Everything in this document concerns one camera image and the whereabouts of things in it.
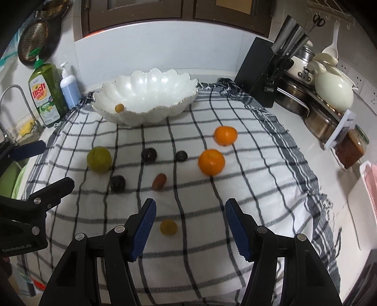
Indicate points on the blue pump bottle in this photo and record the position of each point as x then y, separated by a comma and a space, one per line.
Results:
70, 89

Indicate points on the checked white cloth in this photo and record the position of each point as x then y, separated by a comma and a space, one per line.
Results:
188, 191

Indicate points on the small yellow plum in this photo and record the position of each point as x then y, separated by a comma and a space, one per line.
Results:
119, 108
168, 227

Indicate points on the pink plastic rack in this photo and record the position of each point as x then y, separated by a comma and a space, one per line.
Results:
369, 188

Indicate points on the white ladle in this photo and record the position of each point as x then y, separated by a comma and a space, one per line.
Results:
331, 51

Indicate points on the black scissors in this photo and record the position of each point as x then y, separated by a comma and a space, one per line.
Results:
319, 20

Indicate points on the white scalloped bowl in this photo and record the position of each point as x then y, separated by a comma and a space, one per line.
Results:
147, 91

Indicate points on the reddish brown jujube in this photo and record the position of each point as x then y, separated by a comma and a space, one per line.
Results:
159, 181

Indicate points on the steel lidded pot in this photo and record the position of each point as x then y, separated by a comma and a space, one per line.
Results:
304, 53

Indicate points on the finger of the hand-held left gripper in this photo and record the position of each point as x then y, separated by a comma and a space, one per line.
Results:
56, 191
29, 150

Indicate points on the green dish soap bottle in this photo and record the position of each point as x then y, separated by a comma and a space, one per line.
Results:
47, 94

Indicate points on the cream ceramic pot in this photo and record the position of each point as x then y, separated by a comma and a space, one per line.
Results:
332, 88

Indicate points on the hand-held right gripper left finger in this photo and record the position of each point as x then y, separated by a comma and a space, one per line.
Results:
144, 229

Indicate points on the green plum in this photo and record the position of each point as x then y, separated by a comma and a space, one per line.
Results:
99, 159

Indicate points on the hanging dark pan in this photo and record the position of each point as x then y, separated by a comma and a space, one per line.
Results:
56, 26

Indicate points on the dark purple plum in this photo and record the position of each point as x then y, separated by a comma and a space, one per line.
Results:
181, 156
118, 184
148, 155

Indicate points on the white enamel pot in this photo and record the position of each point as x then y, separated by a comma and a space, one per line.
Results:
296, 70

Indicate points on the glass jar with brown paste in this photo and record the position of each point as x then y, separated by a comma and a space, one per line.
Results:
350, 147

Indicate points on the low steel pot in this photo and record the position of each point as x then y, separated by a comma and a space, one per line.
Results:
321, 123

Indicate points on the orange mandarin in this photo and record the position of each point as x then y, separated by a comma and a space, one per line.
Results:
225, 136
211, 162

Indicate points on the black knife block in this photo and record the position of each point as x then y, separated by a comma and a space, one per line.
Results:
256, 67

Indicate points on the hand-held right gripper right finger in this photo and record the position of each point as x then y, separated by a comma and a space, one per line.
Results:
237, 229

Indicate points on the yellow sponge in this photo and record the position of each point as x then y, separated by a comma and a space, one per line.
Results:
28, 130

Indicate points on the steel faucet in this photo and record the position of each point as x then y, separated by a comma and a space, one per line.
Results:
22, 91

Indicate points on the white shelf bracket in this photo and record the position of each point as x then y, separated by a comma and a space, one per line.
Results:
343, 126

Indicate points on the white wall sockets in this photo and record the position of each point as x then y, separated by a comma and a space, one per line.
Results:
363, 85

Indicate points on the green plate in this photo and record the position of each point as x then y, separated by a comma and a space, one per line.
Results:
14, 182

